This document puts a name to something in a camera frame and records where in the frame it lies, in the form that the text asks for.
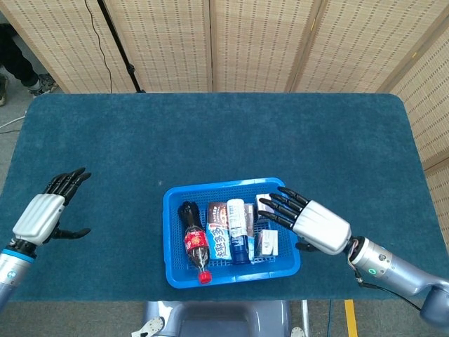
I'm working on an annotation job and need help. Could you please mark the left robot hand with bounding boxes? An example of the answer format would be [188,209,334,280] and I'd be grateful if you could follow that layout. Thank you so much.
[12,167,92,246]

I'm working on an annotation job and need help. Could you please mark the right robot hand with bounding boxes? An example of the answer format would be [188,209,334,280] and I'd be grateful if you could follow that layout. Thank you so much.
[257,186,353,256]

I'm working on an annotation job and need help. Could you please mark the white milk carton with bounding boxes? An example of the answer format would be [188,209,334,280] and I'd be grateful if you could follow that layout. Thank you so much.
[253,228,280,257]

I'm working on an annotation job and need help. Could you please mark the small purple drink carton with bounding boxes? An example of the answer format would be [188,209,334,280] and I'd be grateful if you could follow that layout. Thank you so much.
[255,192,278,222]

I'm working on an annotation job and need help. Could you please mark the blue-capped white bottle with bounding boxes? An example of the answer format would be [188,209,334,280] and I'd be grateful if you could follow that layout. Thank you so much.
[226,198,254,265]

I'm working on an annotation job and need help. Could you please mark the blue snack box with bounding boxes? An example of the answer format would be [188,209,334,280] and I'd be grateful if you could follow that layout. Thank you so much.
[206,201,257,260]

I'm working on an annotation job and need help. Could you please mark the red-capped cola bottle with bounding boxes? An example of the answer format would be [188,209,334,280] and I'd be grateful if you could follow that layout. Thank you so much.
[177,201,214,284]

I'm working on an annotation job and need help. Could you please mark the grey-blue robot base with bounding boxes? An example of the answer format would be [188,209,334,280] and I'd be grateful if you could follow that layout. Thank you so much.
[131,300,306,337]

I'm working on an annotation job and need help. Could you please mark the blue plastic basket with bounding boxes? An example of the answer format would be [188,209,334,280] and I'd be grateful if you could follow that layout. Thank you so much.
[162,176,304,289]

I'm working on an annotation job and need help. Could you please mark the metal table leg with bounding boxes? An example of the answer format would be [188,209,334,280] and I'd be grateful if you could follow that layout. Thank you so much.
[300,300,311,337]

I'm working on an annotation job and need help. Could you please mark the yellow floor tape strip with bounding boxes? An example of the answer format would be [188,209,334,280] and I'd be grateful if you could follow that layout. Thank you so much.
[344,299,358,337]

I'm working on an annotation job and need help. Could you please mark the teal table cloth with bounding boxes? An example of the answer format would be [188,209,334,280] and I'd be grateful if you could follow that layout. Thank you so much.
[0,92,443,303]

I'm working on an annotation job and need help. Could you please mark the person in dark trousers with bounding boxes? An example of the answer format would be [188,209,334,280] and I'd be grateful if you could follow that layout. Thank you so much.
[0,20,59,106]

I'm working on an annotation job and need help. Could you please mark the bamboo folding screen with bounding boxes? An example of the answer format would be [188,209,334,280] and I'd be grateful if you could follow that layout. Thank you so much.
[0,0,449,94]
[377,31,449,229]

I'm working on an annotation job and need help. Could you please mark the black tripod pole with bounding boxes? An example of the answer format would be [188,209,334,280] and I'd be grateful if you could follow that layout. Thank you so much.
[96,0,147,94]

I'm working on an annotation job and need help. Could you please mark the white floor cable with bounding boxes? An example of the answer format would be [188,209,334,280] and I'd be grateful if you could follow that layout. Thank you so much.
[0,108,29,134]

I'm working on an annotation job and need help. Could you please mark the thin black hanging cable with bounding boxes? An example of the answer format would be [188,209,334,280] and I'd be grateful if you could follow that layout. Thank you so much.
[83,0,113,94]

